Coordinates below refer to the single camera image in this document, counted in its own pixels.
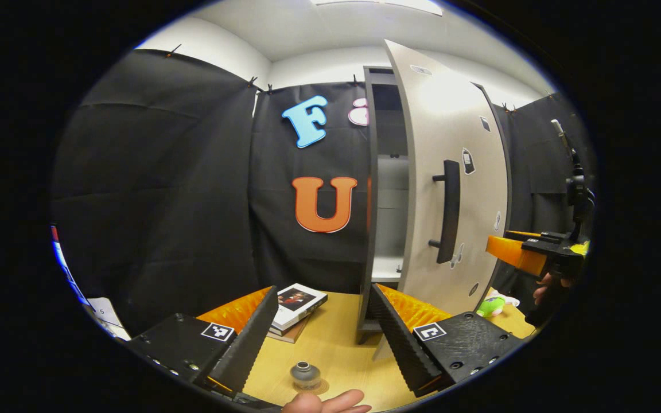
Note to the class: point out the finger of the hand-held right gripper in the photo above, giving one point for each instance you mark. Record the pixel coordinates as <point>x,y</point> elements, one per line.
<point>537,234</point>
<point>514,255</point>

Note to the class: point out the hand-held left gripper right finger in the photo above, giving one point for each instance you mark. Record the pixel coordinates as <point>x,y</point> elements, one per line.
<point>396,344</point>

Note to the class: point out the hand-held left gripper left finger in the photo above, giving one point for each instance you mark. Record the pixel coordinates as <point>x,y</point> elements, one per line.
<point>250,338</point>

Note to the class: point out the silver bottle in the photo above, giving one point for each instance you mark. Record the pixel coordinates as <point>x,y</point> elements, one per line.
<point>306,374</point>

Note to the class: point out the round brown coaster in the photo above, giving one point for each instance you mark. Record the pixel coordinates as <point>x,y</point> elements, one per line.
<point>322,388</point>

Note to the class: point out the dark grey cabinet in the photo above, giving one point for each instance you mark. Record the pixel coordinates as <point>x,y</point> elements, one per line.
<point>391,229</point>

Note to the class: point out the grey cabinet door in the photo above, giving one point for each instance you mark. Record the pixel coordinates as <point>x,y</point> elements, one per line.
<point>451,132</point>

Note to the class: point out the brown book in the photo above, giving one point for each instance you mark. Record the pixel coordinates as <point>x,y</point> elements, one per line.
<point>290,335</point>

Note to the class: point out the green plush toy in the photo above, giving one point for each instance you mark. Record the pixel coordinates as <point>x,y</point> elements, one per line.
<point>494,304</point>

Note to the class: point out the white book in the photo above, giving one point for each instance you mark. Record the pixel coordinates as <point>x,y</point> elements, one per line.
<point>299,304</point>

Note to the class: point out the white paper sheet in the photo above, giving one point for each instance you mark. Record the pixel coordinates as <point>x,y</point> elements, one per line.
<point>107,318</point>

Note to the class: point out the black backdrop cloth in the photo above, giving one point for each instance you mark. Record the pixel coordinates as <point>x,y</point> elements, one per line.
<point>152,201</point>

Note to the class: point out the wide ceiling light panel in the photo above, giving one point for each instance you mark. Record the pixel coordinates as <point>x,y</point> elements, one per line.
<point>382,6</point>

